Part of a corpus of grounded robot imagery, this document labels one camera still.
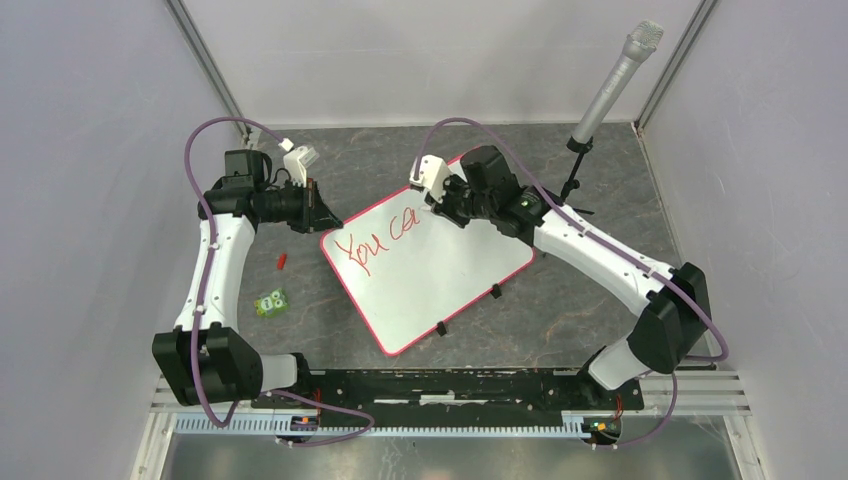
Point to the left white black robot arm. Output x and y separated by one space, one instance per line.
204 358

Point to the black microphone tripod stand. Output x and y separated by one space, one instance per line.
581 149

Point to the small green eraser toy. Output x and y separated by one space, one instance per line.
272 303

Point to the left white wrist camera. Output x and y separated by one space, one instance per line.
297 161

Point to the silver microphone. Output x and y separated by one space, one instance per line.
639 45

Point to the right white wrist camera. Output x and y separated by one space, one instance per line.
428 174

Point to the white board with pink rim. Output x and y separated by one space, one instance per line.
407 270

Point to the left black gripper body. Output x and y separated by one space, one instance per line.
289 205

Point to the white slotted cable duct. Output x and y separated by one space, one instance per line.
291 427

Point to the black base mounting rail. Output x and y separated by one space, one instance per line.
462 398

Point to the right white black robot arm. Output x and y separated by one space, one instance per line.
670 303

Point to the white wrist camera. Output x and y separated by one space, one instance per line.
297 161
428 174

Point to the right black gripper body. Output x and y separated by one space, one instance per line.
460 204

